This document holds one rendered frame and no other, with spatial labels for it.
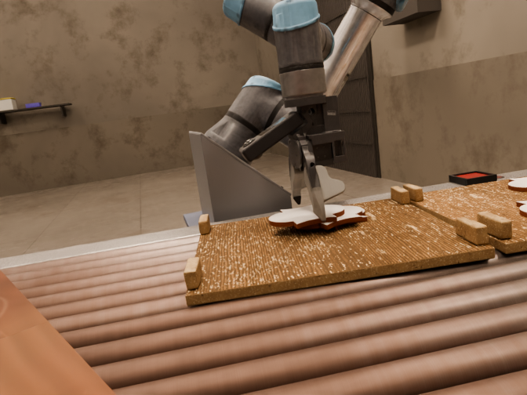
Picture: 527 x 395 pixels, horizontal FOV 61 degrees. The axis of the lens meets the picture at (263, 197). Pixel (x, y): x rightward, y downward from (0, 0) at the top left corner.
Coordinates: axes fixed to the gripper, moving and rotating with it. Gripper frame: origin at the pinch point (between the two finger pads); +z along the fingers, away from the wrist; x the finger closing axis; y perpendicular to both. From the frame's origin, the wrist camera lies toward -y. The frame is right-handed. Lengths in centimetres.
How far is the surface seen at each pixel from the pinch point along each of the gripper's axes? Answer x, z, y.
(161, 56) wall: 1014, -162, -23
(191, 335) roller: -26.7, 4.6, -22.1
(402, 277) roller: -23.0, 4.8, 5.7
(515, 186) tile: -1.3, 1.7, 41.0
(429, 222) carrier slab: -10.0, 2.6, 17.6
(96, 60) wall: 1004, -167, -163
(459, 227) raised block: -18.8, 1.1, 17.2
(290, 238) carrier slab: -4.3, 2.6, -4.4
